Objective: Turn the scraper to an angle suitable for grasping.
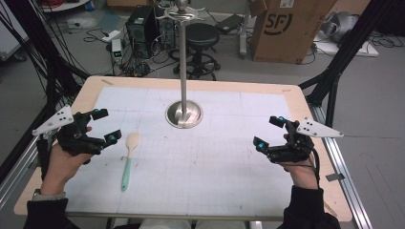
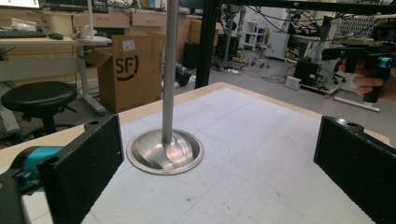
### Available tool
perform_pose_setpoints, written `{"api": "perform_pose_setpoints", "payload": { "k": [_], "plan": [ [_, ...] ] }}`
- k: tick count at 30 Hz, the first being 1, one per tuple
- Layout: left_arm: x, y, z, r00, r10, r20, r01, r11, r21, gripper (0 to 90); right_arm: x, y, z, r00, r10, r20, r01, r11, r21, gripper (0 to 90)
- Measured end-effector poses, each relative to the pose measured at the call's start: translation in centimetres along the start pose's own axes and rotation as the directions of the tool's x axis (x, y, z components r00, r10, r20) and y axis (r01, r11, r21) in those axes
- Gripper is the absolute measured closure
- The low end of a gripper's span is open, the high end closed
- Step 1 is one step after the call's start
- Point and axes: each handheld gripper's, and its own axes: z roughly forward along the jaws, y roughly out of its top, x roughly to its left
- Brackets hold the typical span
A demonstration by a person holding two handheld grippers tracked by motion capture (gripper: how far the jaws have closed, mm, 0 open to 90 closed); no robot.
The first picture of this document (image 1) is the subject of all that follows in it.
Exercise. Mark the small white device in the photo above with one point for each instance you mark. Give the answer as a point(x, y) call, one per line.
point(117, 51)

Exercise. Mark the black laptop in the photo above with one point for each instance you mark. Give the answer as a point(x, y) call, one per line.
point(230, 24)

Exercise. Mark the large cardboard box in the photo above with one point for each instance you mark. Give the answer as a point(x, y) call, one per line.
point(286, 35)

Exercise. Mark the grey wristwatch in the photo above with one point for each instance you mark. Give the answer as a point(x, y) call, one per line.
point(47, 194)

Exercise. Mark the aluminium rail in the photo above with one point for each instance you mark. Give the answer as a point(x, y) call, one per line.
point(344, 178)
point(16, 178)

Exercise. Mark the black metal frame strut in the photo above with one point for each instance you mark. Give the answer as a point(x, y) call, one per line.
point(347, 54)
point(35, 47)

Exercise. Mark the white flat board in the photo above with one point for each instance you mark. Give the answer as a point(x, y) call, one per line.
point(347, 49)

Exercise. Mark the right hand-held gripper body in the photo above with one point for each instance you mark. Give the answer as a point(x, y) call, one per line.
point(296, 149)

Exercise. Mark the silver grey machine housing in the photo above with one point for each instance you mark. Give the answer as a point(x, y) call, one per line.
point(340, 27)

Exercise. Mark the white stand pole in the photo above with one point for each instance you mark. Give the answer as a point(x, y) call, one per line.
point(244, 31)

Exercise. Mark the steel utensil stand with hooks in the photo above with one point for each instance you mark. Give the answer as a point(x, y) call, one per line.
point(183, 95)

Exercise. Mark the white power strip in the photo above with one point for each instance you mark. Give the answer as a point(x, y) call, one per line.
point(110, 36)

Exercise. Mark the person's right hand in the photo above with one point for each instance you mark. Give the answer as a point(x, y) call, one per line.
point(304, 175)

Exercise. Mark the grey tape piece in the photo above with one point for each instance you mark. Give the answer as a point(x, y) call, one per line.
point(335, 177)

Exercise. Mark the black computer tower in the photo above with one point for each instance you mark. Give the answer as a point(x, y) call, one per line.
point(141, 31)

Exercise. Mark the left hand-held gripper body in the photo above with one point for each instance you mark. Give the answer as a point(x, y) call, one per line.
point(76, 136)

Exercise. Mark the white grid mat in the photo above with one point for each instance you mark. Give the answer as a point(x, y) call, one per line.
point(197, 165)

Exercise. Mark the person's left hand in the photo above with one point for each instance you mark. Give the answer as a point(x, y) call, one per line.
point(60, 168)

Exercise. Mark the black round stool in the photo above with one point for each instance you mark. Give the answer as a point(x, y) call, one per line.
point(201, 41)

